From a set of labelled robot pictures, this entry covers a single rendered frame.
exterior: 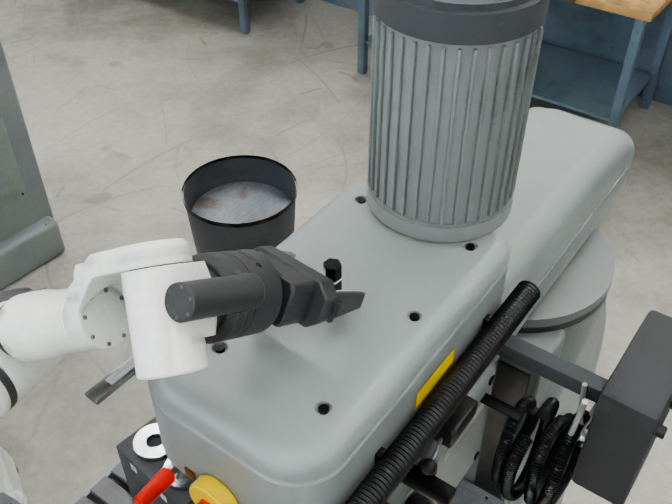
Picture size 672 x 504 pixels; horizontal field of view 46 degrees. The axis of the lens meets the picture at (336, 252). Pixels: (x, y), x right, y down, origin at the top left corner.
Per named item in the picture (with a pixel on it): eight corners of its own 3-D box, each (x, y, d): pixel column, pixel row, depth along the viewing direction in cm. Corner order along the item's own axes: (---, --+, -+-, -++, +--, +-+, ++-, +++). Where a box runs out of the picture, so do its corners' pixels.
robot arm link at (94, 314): (219, 332, 73) (122, 344, 80) (204, 235, 73) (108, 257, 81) (166, 343, 67) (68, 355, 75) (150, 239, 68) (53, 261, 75)
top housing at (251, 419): (312, 570, 86) (309, 488, 76) (142, 452, 98) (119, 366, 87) (507, 318, 115) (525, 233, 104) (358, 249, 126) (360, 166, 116)
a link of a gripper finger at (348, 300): (352, 310, 92) (322, 317, 87) (361, 285, 91) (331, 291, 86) (363, 316, 91) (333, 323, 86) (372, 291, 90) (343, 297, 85)
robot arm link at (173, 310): (200, 361, 81) (112, 383, 71) (184, 257, 81) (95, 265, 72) (287, 352, 75) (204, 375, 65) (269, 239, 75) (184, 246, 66)
